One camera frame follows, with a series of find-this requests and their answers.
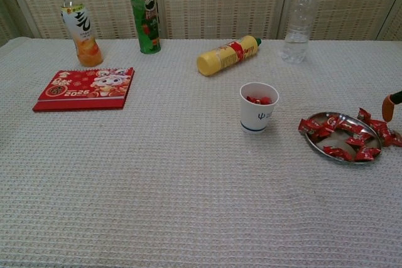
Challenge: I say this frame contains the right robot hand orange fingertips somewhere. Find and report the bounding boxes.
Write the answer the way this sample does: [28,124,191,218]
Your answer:
[381,90,402,123]

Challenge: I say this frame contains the round metal plate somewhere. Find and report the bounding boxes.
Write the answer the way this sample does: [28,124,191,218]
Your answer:
[303,111,383,164]

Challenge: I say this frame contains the bamboo folding screen panel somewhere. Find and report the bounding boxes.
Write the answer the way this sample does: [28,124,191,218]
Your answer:
[376,0,402,42]
[0,0,35,48]
[1,0,160,40]
[152,0,291,40]
[278,0,402,42]

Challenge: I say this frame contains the clear plastic water bottle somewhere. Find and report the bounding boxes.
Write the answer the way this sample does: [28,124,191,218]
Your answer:
[281,0,318,64]

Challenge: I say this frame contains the white paper cup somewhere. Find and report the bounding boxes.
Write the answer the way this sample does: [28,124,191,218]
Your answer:
[239,82,280,134]

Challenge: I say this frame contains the yellow bottle green cap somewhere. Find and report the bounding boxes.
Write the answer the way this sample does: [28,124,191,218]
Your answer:
[196,35,263,77]

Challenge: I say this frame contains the white woven tablecloth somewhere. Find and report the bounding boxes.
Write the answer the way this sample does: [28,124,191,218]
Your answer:
[0,37,402,268]

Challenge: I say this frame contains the green chips can red lid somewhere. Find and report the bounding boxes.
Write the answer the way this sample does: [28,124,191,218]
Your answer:
[126,0,162,55]

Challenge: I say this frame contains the red desk calendar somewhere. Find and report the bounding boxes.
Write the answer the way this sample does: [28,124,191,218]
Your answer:
[32,66,135,112]

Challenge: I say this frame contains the orange juice bottle black cap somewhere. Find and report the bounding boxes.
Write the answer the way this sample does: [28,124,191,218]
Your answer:
[59,0,104,68]

